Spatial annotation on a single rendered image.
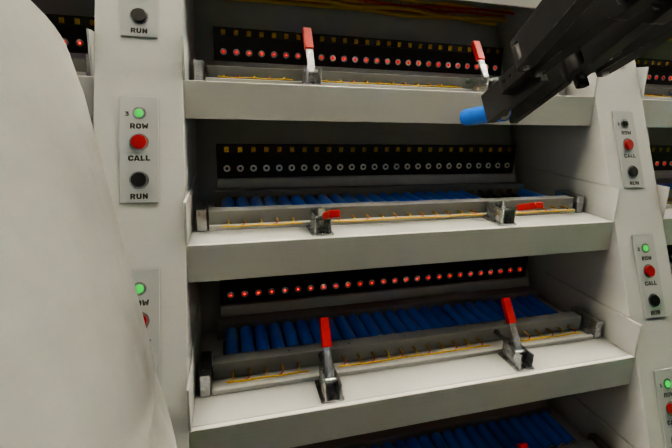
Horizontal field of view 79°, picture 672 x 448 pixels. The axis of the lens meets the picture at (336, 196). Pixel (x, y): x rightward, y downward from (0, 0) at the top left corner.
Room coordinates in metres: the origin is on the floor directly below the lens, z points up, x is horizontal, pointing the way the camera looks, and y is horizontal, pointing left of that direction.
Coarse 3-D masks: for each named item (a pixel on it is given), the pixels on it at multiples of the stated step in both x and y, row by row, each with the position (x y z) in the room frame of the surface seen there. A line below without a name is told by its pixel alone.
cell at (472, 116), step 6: (468, 108) 0.42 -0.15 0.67; (474, 108) 0.41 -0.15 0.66; (480, 108) 0.39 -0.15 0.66; (462, 114) 0.42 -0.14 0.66; (468, 114) 0.41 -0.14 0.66; (474, 114) 0.40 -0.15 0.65; (480, 114) 0.39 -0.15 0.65; (510, 114) 0.37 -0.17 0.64; (462, 120) 0.42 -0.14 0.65; (468, 120) 0.42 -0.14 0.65; (474, 120) 0.41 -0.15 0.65; (480, 120) 0.40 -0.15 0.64; (486, 120) 0.39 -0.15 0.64; (498, 120) 0.37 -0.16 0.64; (504, 120) 0.37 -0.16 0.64
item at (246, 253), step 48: (192, 192) 0.52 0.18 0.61; (576, 192) 0.67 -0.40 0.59; (192, 240) 0.47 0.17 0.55; (240, 240) 0.48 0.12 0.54; (288, 240) 0.48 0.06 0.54; (336, 240) 0.50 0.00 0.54; (384, 240) 0.52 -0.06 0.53; (432, 240) 0.54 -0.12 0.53; (480, 240) 0.56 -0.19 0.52; (528, 240) 0.58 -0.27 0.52; (576, 240) 0.60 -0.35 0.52
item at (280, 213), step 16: (224, 208) 0.52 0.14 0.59; (240, 208) 0.52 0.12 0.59; (256, 208) 0.52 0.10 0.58; (272, 208) 0.52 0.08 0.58; (288, 208) 0.53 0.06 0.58; (304, 208) 0.53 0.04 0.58; (336, 208) 0.55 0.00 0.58; (352, 208) 0.55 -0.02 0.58; (368, 208) 0.56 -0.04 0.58; (384, 208) 0.56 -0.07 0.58; (400, 208) 0.57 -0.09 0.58; (416, 208) 0.58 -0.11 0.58; (432, 208) 0.58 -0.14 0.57; (448, 208) 0.59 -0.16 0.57; (464, 208) 0.60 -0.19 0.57; (480, 208) 0.61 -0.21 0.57; (544, 208) 0.62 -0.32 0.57; (560, 208) 0.65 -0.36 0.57; (256, 224) 0.51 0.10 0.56; (272, 224) 0.51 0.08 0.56
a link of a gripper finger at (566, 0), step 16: (544, 0) 0.25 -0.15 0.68; (560, 0) 0.24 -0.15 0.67; (576, 0) 0.22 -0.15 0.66; (592, 0) 0.23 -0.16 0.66; (544, 16) 0.25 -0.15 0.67; (560, 16) 0.24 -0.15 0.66; (576, 16) 0.24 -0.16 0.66; (528, 32) 0.27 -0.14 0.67; (544, 32) 0.26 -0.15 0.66; (560, 32) 0.25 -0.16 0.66; (512, 48) 0.29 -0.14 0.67; (528, 48) 0.27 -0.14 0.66; (544, 48) 0.27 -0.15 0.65; (528, 64) 0.29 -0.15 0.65
